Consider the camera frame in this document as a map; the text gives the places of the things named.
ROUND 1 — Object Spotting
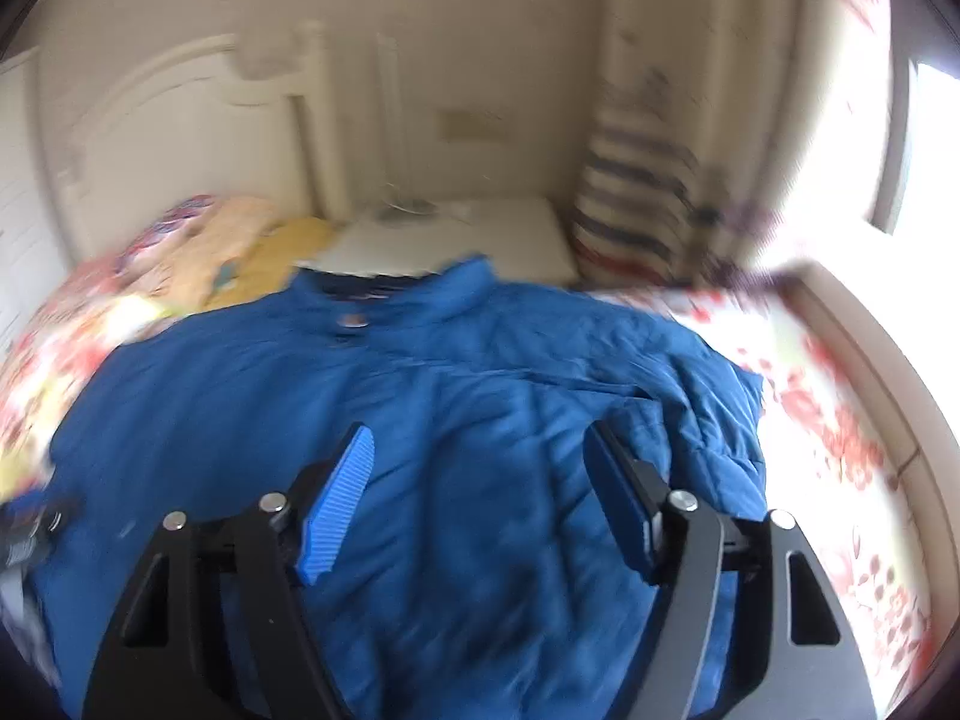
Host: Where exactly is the bright window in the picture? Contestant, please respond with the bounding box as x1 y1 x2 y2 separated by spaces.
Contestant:
870 60 960 241

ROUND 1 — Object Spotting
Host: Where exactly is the pink floral curtain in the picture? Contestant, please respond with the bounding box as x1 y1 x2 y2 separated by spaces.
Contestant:
795 0 901 241

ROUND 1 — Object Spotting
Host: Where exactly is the striped curtain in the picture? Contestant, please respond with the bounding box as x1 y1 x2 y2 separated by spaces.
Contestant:
570 67 751 286

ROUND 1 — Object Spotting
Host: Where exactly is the yellow pillow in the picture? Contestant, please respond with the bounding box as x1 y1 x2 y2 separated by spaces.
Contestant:
202 217 335 308

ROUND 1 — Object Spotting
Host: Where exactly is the floral quilt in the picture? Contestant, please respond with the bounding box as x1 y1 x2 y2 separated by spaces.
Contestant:
0 240 938 720

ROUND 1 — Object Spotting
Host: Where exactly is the blue padded jacket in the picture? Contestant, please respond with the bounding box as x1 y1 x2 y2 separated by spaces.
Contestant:
30 255 770 720

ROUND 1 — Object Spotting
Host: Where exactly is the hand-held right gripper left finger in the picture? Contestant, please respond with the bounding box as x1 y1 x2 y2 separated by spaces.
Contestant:
81 424 376 720

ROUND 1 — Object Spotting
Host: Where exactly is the white nightstand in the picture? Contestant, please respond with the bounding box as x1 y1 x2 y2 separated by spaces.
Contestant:
300 195 578 286

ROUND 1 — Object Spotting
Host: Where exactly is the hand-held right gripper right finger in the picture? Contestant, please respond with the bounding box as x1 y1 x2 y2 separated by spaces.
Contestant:
583 420 878 720

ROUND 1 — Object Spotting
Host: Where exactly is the white wooden headboard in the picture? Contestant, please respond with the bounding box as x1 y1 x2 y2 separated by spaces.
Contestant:
37 19 346 256

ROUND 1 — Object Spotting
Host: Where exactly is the peach printed pillow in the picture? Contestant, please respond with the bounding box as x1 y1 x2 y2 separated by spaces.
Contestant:
150 195 278 301

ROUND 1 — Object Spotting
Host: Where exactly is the white cable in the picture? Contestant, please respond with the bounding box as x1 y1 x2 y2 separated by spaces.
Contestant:
375 191 440 218

